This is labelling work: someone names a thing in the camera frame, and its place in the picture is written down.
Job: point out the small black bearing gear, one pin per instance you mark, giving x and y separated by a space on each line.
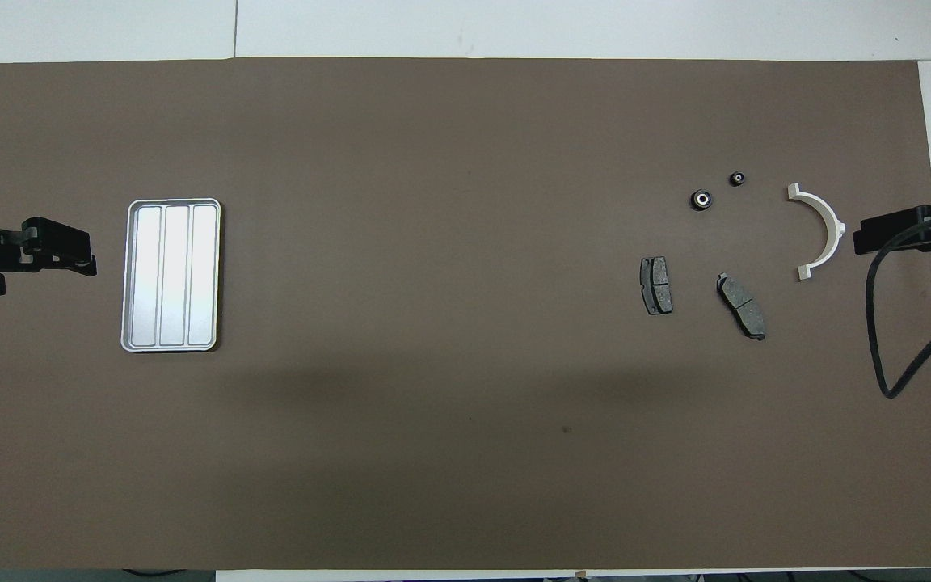
738 179

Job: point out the brown table mat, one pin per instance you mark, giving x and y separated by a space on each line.
449 323

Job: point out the elongated dark grey brake pad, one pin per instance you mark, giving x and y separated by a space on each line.
742 306

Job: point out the silver metal tray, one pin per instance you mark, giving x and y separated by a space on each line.
170 275

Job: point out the rectangular dark grey brake pad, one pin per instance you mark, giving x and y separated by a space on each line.
656 285

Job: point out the white semicircular plastic bracket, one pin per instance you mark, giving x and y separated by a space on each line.
831 220

